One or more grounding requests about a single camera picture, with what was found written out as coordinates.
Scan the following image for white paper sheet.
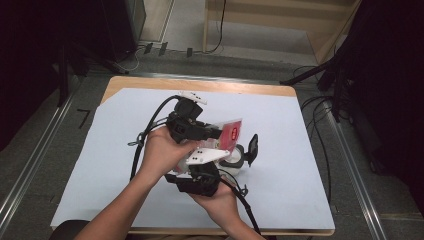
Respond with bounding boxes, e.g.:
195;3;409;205
49;87;336;231

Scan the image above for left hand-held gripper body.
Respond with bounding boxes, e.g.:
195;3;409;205
165;91;208;145

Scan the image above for wooden table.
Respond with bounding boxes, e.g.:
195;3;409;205
49;75;336;237

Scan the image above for dark curtain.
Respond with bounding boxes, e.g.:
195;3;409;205
0;0;104;151
339;0;424;214

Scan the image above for black cabinet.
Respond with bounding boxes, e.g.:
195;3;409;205
99;0;148;63

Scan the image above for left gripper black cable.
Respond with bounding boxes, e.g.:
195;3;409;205
127;94;183;182

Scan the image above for black metal stand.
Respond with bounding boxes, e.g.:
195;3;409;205
279;54;351;123

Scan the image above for metal floor rail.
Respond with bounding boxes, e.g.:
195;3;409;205
328;109;389;240
0;94;76;231
128;71;283;85

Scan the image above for person's left hand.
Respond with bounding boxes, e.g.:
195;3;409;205
141;126;201;181

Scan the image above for white pouch with red label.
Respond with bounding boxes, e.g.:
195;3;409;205
174;118;243;176

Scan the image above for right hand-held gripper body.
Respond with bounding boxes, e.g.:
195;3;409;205
176;148;231;197

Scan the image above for black floor cables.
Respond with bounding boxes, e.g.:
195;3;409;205
293;64;334;205

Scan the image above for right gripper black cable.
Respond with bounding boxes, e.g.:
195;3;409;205
218;168;264;236

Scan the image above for dark object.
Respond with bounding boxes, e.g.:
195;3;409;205
218;133;260;177

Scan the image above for hanging black cable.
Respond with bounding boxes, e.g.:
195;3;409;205
203;0;228;55

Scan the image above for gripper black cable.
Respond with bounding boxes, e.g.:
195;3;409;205
127;94;183;182
218;168;264;236

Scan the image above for wooden shelf frame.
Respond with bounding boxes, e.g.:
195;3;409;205
202;0;364;65

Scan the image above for person's right hand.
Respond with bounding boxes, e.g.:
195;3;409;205
189;182;241;228

